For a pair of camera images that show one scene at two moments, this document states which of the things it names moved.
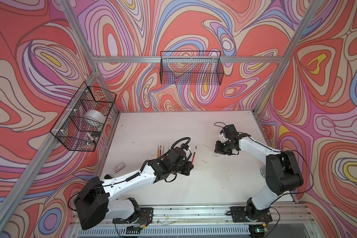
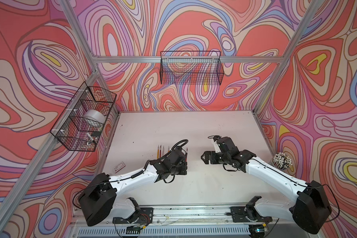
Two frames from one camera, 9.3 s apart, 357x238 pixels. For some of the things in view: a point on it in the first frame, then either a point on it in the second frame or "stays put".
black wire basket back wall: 193,67 stays put
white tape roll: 94,117 stays put
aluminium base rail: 198,222 stays put
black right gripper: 218,149 to 207,156
